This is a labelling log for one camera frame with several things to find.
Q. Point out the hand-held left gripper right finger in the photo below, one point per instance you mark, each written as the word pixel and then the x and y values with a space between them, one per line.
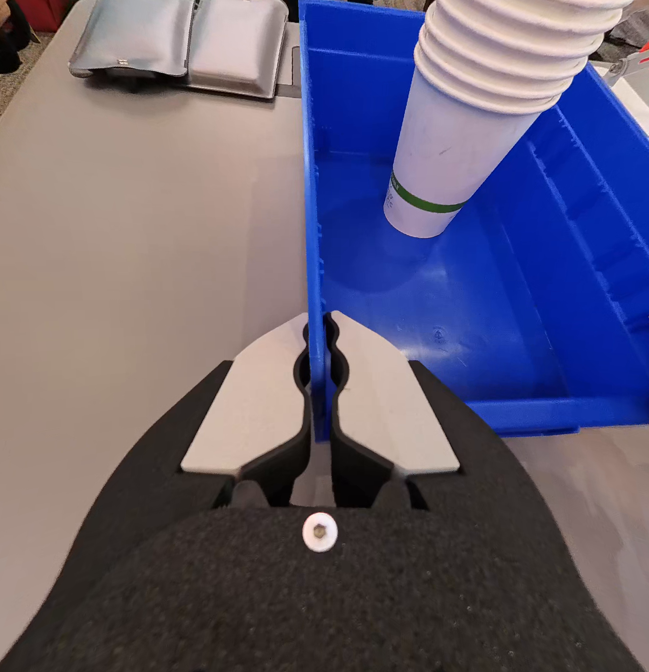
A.
pixel 393 420

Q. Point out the red bag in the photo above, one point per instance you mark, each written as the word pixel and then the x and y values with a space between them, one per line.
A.
pixel 51 13

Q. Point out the white adjustable stand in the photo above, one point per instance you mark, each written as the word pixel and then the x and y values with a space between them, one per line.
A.
pixel 639 105

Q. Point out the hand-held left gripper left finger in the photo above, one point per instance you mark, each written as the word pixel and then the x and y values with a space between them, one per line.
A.
pixel 245 420

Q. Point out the blue plastic bin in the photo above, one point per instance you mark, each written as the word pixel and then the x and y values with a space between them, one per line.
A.
pixel 487 325

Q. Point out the stack of white paper cups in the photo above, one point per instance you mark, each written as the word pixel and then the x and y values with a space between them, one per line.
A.
pixel 445 147

